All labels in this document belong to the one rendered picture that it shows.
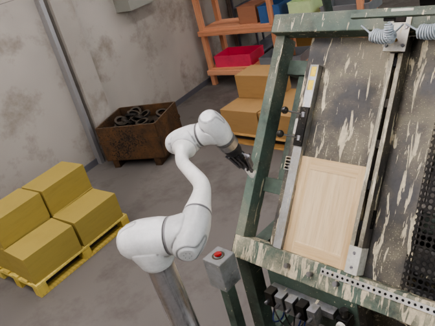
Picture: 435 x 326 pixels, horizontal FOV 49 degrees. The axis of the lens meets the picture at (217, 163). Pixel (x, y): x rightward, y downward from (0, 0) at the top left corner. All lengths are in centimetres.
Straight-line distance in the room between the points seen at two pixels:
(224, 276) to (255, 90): 361
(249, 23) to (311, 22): 490
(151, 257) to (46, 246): 274
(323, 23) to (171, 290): 148
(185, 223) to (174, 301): 33
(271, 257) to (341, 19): 122
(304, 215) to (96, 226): 255
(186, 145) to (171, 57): 558
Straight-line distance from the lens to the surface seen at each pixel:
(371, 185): 222
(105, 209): 461
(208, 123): 192
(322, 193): 240
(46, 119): 589
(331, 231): 237
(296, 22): 260
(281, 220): 249
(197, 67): 804
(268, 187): 263
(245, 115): 552
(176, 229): 157
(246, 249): 260
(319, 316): 239
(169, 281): 173
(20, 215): 453
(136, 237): 162
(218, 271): 248
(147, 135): 564
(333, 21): 248
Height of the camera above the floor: 244
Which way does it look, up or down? 27 degrees down
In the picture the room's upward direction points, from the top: 15 degrees counter-clockwise
